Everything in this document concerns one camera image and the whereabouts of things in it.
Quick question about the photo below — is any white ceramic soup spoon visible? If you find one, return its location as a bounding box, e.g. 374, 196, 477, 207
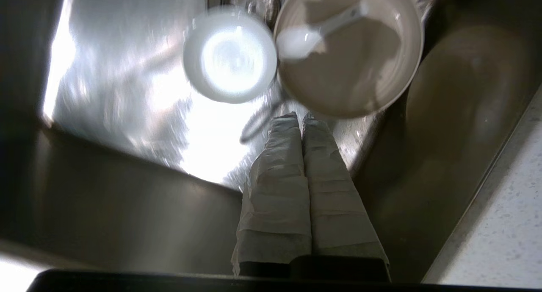
277, 2, 370, 60

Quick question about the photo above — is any white ceramic bowl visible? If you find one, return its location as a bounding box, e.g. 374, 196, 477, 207
182, 7, 279, 104

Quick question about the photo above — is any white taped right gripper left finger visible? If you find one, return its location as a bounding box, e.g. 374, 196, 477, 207
231, 111, 313, 279

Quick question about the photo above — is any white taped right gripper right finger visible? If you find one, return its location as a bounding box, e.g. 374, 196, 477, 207
301, 113, 391, 280

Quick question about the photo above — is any cream round plate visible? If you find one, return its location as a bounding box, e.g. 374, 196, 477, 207
274, 0, 425, 119

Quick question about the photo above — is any stainless steel sink basin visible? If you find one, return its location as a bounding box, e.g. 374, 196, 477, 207
0, 0, 542, 284

